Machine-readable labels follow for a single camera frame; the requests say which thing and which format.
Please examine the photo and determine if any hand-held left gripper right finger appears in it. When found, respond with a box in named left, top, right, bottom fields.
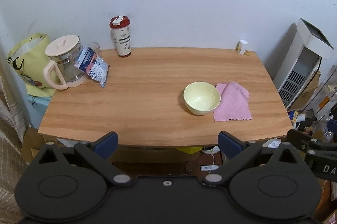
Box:
left=203, top=131, right=306, bottom=186

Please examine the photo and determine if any beige curtain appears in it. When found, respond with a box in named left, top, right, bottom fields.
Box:
left=0, top=56, right=29, bottom=224

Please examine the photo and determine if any pale green bowl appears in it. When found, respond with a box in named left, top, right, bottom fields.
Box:
left=183, top=81, right=221, bottom=116

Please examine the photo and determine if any glass kettle with beige lid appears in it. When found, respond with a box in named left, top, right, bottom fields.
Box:
left=43, top=35, right=88, bottom=90

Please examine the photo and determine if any clear drinking glass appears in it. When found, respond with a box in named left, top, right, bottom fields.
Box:
left=90, top=42, right=102, bottom=61

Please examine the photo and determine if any brown cardboard box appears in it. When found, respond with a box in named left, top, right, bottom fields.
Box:
left=295, top=70, right=322, bottom=109

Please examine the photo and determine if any yellow tote bag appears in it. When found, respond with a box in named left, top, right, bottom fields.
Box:
left=7, top=33, right=57, bottom=97

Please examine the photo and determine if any blue printed packet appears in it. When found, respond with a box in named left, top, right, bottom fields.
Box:
left=74, top=45, right=110, bottom=88

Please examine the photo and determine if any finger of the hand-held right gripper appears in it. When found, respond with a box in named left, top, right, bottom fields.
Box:
left=286, top=129, right=327, bottom=155

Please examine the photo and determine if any white tumbler with red lid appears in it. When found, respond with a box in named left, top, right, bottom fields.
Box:
left=110, top=15, right=132, bottom=57

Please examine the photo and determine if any white tower heater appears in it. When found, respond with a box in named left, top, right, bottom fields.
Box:
left=274, top=18, right=334, bottom=110

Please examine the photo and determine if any white charger with cable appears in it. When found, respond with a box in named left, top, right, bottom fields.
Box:
left=202, top=146, right=221, bottom=170

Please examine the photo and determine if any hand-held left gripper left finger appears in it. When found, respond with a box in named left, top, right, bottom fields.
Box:
left=32, top=131, right=133, bottom=186

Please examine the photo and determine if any yellow plastic object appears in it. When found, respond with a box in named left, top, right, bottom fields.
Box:
left=175, top=146, right=202, bottom=155

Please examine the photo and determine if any pink cloth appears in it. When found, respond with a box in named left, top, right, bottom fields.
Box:
left=213, top=81, right=252, bottom=122

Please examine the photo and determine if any white wire rack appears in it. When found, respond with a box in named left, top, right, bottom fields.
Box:
left=314, top=63, right=337, bottom=122

